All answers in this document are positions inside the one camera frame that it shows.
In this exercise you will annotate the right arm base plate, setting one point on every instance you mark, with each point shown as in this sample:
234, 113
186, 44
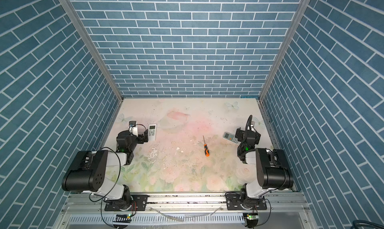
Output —
237, 202

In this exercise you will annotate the orange black screwdriver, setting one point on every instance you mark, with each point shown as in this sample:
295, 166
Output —
206, 150

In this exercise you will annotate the right controller board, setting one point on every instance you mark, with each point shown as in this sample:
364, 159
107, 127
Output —
251, 220

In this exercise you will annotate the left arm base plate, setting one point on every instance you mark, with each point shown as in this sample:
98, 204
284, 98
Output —
134, 203

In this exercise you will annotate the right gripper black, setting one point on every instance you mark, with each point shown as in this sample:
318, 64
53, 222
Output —
240, 135

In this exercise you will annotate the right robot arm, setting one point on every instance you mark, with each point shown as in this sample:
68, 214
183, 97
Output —
272, 167

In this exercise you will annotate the controller board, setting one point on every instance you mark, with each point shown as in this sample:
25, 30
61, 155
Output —
251, 220
122, 221

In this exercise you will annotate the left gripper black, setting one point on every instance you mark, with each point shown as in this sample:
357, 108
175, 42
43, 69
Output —
144, 136

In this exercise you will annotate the aluminium front rail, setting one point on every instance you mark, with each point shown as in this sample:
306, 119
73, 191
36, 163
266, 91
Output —
277, 201

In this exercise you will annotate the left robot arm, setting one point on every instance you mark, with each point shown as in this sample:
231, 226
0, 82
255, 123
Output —
87, 173

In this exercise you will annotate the left controller board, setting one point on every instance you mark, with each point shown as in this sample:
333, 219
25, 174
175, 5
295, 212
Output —
122, 221

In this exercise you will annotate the grey white remote control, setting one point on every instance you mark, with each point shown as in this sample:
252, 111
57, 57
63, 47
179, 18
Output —
230, 137

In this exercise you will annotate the white remote with display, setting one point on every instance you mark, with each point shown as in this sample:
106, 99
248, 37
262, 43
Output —
152, 131

